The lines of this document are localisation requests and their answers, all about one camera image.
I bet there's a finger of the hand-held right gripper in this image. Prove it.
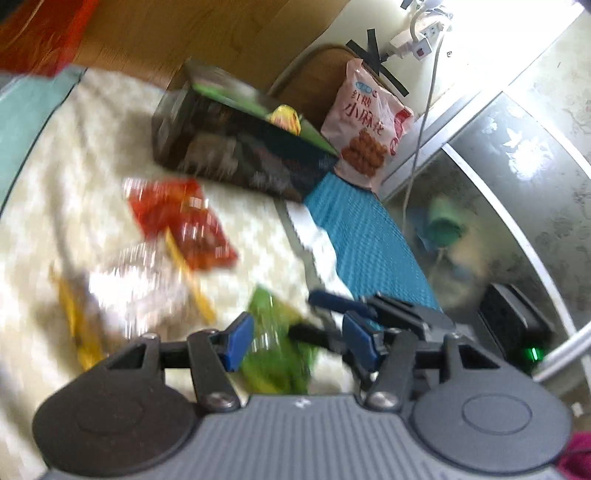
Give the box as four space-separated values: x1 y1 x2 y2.
288 323 348 354
308 290 456 340

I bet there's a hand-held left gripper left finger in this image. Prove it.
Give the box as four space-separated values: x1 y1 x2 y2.
92 311 256 412

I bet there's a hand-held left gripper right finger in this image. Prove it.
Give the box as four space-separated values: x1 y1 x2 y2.
344 311 504 412

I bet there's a bright green snack packet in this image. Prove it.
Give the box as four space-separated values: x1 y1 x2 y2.
241 285 322 396

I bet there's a clear round cake packet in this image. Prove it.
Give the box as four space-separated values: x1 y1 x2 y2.
88 228 218 341

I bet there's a red snack packet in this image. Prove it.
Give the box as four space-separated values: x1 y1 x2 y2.
124 176 241 271

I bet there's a yellow snack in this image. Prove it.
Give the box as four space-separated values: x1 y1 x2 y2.
50 265 110 371

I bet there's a black cardboard box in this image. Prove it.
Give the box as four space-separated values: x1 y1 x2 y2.
151 59 341 204

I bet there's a blue mesh mat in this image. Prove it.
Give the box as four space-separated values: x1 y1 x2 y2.
302 172 445 334

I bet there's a pink cloth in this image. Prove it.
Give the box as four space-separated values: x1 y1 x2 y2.
558 433 591 480

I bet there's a frosted glass sliding door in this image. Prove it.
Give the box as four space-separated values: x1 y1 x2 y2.
379 0 591 403

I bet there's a pink twisted-dough snack bag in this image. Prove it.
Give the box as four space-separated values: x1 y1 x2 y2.
320 58 415 195

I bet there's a patterned bed sheet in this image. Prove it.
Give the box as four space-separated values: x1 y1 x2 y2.
0 65 370 480

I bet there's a black tape cross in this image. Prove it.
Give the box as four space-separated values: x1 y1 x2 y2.
345 28 413 99

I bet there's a white power strip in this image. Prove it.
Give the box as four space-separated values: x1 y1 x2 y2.
389 21 447 64

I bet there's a wooden board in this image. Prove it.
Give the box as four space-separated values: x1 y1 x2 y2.
71 0 352 100

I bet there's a red gift bag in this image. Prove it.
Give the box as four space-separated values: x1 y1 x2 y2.
0 0 99 77

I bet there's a white cable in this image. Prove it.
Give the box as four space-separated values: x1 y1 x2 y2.
401 27 451 232

